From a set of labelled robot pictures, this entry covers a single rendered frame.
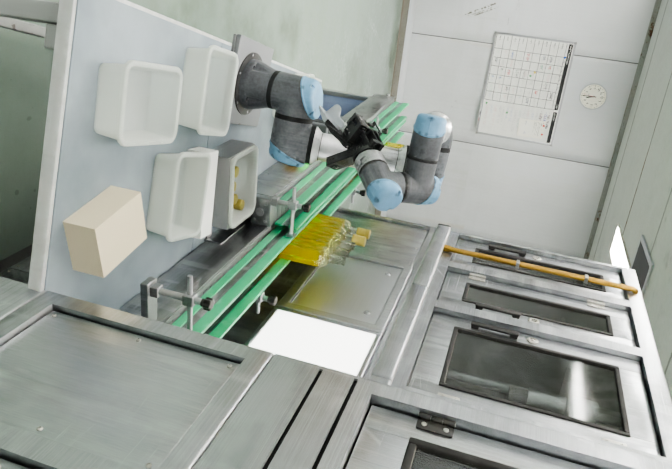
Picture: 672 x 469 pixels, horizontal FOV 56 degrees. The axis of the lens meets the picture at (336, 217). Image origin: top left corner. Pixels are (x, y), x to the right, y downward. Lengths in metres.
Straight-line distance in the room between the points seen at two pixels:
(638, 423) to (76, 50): 1.62
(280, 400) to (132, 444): 0.23
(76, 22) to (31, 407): 0.69
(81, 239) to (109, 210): 0.08
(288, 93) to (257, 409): 1.07
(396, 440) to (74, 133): 0.83
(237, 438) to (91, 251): 0.55
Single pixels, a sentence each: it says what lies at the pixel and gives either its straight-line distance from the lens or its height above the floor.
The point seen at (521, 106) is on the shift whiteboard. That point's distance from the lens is 7.84.
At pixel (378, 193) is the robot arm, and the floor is 1.30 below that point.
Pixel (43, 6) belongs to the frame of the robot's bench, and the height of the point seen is 0.65.
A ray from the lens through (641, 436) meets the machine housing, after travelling 1.89.
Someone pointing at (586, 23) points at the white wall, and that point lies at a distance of 7.74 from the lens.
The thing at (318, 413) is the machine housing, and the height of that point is 1.37.
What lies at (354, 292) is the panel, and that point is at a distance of 2.09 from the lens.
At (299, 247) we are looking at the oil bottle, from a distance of 2.00.
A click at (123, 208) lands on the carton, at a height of 0.83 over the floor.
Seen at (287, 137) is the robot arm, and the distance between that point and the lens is 1.89.
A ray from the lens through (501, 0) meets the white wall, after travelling 7.74.
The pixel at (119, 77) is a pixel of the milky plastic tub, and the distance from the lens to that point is 1.35.
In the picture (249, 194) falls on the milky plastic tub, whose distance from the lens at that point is 1.99.
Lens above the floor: 1.57
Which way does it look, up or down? 14 degrees down
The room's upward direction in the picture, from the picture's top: 102 degrees clockwise
